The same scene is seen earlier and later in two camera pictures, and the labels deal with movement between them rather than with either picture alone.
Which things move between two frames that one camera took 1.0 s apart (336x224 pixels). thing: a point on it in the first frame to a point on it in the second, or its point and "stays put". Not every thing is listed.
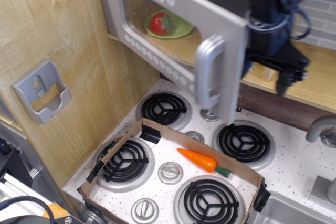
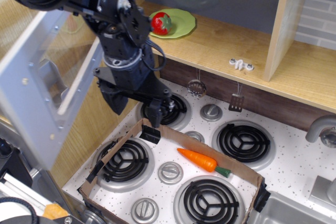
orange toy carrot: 206,163 stays put
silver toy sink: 278,209 stays put
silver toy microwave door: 217,77 to 42,77
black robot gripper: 268,44 to 131,71
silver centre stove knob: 170,173 stays put
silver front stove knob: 145,211 stays put
